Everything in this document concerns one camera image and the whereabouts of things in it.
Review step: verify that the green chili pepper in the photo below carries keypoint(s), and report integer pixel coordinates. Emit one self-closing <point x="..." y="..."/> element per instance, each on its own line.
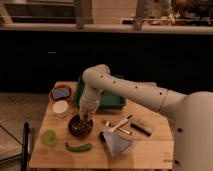
<point x="81" y="148"/>

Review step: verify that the white cup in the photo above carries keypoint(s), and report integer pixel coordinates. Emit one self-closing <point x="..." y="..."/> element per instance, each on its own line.
<point x="60" y="108"/>

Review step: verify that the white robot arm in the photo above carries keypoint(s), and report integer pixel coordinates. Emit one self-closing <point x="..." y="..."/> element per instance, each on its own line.
<point x="192" y="114"/>

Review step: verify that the dark purple bowl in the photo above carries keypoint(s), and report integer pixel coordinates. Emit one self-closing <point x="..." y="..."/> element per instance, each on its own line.
<point x="72" y="127"/>

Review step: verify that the green plastic tray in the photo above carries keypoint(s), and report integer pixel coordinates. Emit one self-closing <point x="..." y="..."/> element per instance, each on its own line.
<point x="108" y="100"/>

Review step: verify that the black chair frame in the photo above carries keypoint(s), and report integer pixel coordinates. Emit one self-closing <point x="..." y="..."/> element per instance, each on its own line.
<point x="24" y="155"/>

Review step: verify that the dark red grape bunch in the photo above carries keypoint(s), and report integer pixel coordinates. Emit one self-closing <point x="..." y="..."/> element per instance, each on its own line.
<point x="82" y="125"/>

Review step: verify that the blue sponge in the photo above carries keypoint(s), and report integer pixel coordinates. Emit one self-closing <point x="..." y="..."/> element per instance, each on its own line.
<point x="62" y="92"/>

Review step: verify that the brown black brush block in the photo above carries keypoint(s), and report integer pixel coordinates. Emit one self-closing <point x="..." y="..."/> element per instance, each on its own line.
<point x="142" y="126"/>

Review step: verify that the metal fork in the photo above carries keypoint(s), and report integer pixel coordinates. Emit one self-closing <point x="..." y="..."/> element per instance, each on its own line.
<point x="109" y="125"/>

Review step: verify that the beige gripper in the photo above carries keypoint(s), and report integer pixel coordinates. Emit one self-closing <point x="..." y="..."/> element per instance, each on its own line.
<point x="86" y="114"/>

